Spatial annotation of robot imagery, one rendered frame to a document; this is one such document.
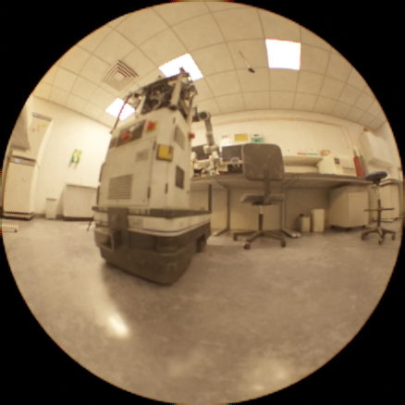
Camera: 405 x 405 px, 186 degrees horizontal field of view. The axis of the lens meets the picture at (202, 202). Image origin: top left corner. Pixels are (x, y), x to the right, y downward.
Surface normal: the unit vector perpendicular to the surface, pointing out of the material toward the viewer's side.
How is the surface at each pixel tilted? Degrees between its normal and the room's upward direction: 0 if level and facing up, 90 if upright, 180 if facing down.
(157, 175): 90
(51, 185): 90
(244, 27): 180
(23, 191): 90
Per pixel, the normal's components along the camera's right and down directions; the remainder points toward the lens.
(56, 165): 0.92, -0.01
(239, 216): -0.39, -0.07
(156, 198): 0.52, -0.05
